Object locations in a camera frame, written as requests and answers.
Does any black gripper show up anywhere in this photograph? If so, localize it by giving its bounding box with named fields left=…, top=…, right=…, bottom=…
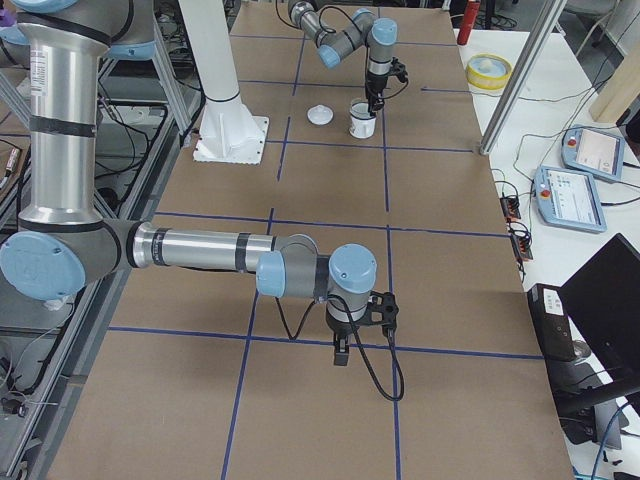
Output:
left=365, top=73, right=386, bottom=116
left=330, top=319, right=353, bottom=366

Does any far teach pendant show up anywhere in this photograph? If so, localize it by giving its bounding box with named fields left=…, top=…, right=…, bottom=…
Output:
left=561, top=125, right=624, bottom=182

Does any teach pendant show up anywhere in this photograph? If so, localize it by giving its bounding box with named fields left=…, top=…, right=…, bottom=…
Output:
left=534, top=165, right=607, bottom=233
left=561, top=125, right=624, bottom=182

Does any black monitor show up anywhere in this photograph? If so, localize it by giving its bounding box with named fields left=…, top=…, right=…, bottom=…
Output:
left=559, top=233, right=639, bottom=380

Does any white enamel cup blue rim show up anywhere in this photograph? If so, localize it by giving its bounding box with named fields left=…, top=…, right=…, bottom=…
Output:
left=349, top=108, right=376, bottom=139

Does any red bottle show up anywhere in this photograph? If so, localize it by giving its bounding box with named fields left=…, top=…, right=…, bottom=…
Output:
left=456, top=0, right=481, bottom=46

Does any orange black connector board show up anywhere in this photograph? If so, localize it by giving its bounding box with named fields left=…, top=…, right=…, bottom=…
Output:
left=500, top=195, right=521, bottom=221
left=510, top=230, right=533, bottom=262

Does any white round lid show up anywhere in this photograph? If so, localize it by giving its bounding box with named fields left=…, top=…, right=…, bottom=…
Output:
left=307, top=104, right=334, bottom=126

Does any black cable wrist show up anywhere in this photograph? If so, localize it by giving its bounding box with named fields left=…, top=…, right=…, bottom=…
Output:
left=273, top=293, right=405, bottom=401

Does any yellow tape roll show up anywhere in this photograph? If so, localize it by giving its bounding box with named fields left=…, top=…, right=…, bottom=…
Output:
left=466, top=53, right=513, bottom=91

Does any blue network cable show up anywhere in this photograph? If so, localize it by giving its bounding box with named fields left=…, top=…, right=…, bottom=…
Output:
left=589, top=402, right=632, bottom=480

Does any wooden block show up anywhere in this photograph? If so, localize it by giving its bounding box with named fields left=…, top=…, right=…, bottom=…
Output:
left=589, top=44, right=640, bottom=123

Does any near teach pendant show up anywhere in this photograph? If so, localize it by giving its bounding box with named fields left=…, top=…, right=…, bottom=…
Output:
left=534, top=165, right=607, bottom=233

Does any orange black connector board near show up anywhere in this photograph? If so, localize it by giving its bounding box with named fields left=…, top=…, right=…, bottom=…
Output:
left=510, top=230, right=533, bottom=262

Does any aluminium frame post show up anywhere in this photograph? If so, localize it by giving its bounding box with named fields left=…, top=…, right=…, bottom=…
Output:
left=479, top=0, right=567, bottom=155

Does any orange black connector board far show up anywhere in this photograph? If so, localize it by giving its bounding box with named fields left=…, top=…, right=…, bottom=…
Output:
left=500, top=195, right=521, bottom=221

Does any black camera mount wrist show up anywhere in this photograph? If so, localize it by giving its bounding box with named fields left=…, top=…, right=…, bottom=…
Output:
left=358, top=291, right=399, bottom=330
left=387, top=57, right=409, bottom=84

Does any white pedestal column base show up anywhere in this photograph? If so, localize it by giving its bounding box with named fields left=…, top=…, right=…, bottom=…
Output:
left=179, top=0, right=269, bottom=165

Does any black computer box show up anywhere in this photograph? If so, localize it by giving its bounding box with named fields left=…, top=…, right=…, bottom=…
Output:
left=527, top=283, right=576, bottom=362

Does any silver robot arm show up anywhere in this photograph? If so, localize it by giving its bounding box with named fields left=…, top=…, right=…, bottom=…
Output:
left=1, top=1, right=397, bottom=366
left=288, top=1, right=409, bottom=116

